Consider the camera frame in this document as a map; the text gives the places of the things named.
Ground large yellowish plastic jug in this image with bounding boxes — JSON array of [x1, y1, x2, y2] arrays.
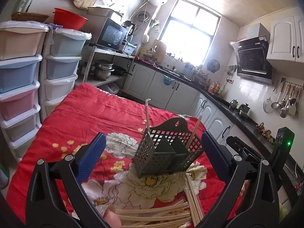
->
[[152, 39, 167, 61]]

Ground multicolour plastic drawer unit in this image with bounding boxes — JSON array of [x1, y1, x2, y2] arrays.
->
[[0, 20, 49, 162]]

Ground person's left hand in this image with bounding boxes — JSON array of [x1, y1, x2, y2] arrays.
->
[[104, 204, 123, 228]]

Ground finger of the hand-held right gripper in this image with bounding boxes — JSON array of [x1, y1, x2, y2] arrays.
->
[[226, 135, 262, 165]]

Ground chopstick pair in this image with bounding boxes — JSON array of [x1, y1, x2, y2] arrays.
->
[[185, 115, 203, 149], [186, 173, 204, 220], [144, 98, 152, 136], [184, 188, 199, 227]]

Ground pale blue plastic drawer unit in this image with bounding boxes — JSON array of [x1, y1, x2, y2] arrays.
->
[[39, 28, 92, 117]]

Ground white base cabinets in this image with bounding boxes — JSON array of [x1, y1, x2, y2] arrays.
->
[[123, 62, 281, 163]]

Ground pile of chopsticks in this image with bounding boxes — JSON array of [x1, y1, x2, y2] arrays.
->
[[114, 201, 193, 228]]

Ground row of hanging kitchen utensils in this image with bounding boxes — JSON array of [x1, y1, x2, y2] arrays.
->
[[262, 78, 304, 119]]

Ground kitchen window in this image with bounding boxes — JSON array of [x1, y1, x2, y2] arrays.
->
[[158, 0, 222, 65]]

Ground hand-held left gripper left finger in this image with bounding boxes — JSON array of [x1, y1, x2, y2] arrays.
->
[[25, 132, 112, 228]]

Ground metal kitchen shelf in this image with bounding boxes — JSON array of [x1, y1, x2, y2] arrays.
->
[[83, 45, 136, 96]]

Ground brown ginger root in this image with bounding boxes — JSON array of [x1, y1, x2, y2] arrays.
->
[[256, 123, 274, 143]]

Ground brown wicker basket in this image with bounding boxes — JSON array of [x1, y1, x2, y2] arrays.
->
[[11, 12, 49, 22]]

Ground red floral blanket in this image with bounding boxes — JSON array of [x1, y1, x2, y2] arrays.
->
[[6, 83, 238, 225]]

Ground stacked steel pots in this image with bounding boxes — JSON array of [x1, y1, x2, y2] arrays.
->
[[94, 59, 115, 81]]

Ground black microwave oven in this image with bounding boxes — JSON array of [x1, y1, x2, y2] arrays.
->
[[96, 17, 129, 52]]

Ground blue plastic container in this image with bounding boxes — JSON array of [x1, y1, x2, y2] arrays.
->
[[123, 42, 138, 54]]

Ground white wall cabinet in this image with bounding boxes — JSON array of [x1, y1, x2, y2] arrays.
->
[[266, 15, 304, 70]]

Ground black perforated utensil holder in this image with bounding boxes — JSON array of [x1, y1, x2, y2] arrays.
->
[[132, 117, 205, 178]]

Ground black range hood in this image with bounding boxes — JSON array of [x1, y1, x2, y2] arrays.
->
[[231, 23, 274, 85]]

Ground small round fan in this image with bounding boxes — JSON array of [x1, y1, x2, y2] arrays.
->
[[207, 59, 220, 72]]

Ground red plastic basin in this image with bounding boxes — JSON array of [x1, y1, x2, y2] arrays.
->
[[53, 8, 88, 30]]

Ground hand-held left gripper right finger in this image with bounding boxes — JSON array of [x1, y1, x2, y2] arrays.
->
[[199, 131, 280, 228]]

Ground black frying pan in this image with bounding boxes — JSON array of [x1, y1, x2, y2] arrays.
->
[[111, 66, 133, 76]]

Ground group of condiment bottles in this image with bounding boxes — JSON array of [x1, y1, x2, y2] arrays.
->
[[208, 82, 225, 96]]

